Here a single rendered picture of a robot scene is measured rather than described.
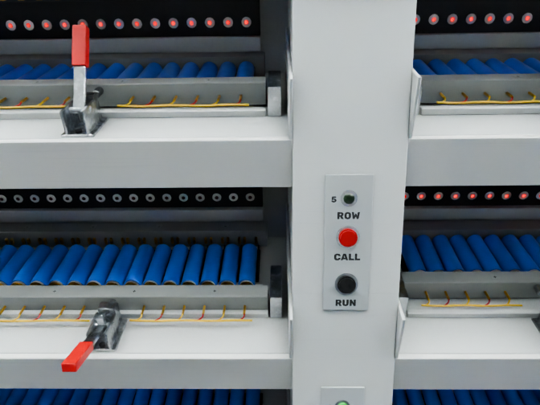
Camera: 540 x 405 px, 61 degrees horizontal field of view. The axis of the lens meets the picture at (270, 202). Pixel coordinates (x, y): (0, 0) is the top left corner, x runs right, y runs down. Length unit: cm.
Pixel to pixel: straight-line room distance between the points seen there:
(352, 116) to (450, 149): 9
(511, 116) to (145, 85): 33
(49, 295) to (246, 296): 20
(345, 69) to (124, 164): 20
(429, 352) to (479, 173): 17
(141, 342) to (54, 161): 19
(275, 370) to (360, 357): 8
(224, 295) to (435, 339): 21
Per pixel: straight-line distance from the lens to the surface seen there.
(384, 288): 42
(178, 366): 46
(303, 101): 38
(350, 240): 39
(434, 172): 41
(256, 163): 39
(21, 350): 51
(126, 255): 55
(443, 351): 48
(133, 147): 40
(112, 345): 48
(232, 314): 48
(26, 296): 53
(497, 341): 50
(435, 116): 44
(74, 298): 51
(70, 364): 42
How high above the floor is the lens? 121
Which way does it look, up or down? 14 degrees down
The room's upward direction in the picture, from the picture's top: 1 degrees counter-clockwise
